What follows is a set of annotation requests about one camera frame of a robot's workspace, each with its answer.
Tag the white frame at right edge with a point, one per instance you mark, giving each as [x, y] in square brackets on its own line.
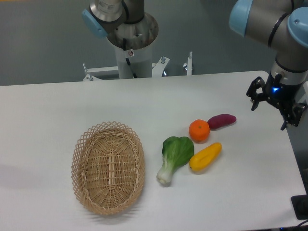
[302, 95]

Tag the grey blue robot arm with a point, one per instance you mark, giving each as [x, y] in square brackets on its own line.
[280, 24]

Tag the purple sweet potato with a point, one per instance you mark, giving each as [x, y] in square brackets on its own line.
[221, 120]

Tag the woven wicker basket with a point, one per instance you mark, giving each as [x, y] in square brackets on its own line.
[108, 168]

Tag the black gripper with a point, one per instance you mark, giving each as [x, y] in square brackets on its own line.
[279, 90]

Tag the orange fruit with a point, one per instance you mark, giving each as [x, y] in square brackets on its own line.
[199, 130]

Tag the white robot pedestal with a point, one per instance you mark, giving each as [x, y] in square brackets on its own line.
[133, 44]

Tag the white metal base frame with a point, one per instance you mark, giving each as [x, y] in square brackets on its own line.
[158, 70]

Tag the green bok choy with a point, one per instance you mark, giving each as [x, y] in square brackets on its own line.
[176, 152]

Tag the black device at table edge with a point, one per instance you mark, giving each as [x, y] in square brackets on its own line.
[300, 206]

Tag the yellow mango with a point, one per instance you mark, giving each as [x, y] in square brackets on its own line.
[205, 157]

